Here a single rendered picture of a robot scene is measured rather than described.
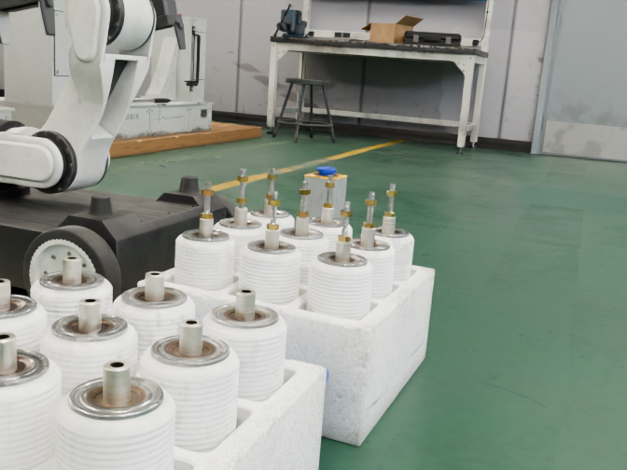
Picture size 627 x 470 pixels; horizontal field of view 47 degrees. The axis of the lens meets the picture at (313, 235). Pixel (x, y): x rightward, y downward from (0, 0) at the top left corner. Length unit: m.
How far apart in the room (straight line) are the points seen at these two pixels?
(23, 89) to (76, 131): 2.22
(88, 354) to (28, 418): 0.10
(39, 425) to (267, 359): 0.25
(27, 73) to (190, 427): 3.29
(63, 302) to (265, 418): 0.29
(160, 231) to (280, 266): 0.53
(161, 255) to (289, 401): 0.85
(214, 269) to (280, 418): 0.44
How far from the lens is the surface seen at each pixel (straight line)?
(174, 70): 4.88
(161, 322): 0.84
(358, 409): 1.07
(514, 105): 6.17
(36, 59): 3.85
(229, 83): 6.91
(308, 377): 0.85
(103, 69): 1.61
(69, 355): 0.75
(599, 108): 6.14
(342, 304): 1.06
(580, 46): 6.14
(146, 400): 0.62
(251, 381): 0.80
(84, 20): 1.62
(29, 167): 1.73
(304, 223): 1.22
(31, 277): 1.51
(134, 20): 1.65
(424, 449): 1.11
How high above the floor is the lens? 0.53
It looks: 13 degrees down
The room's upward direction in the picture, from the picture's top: 4 degrees clockwise
